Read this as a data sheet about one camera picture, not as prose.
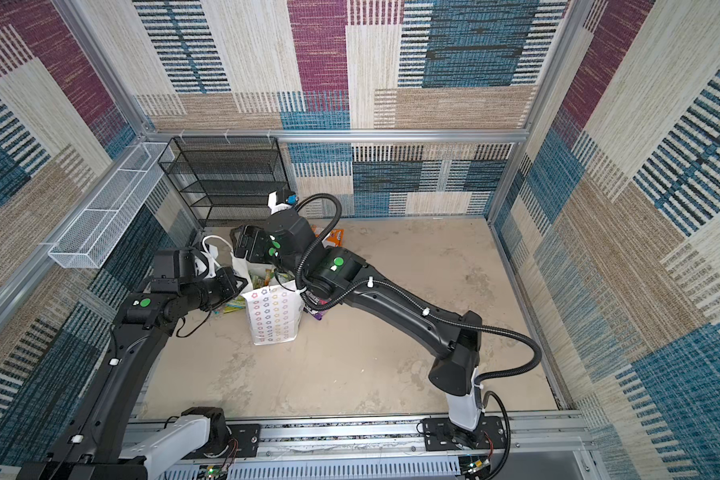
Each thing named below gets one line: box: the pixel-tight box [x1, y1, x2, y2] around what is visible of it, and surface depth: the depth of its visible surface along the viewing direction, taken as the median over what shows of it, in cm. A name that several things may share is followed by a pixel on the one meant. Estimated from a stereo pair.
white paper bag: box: [202, 235, 305, 346], surface depth 78 cm
